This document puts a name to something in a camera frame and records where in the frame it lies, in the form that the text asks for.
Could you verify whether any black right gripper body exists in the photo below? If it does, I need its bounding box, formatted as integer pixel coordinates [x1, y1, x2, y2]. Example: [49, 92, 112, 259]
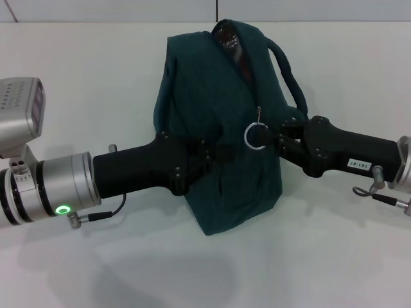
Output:
[300, 115, 402, 184]

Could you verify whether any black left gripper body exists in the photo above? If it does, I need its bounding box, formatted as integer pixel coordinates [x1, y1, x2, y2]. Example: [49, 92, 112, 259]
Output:
[92, 132, 203, 200]

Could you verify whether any dark teal lunch bag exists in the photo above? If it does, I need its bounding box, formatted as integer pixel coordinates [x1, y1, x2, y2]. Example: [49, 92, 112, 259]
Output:
[153, 19, 309, 237]

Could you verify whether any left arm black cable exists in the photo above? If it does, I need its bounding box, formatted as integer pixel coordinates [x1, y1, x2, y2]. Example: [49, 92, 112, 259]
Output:
[67, 194, 127, 230]

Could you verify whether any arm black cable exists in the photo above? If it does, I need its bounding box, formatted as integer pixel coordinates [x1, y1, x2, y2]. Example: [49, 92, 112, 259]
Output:
[352, 165, 411, 218]
[67, 194, 127, 230]

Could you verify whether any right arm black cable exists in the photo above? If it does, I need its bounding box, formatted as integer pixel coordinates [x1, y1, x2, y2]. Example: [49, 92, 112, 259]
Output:
[352, 165, 411, 218]

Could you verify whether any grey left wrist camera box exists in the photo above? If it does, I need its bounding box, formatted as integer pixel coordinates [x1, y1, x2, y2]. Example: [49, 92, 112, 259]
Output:
[0, 76, 47, 160]

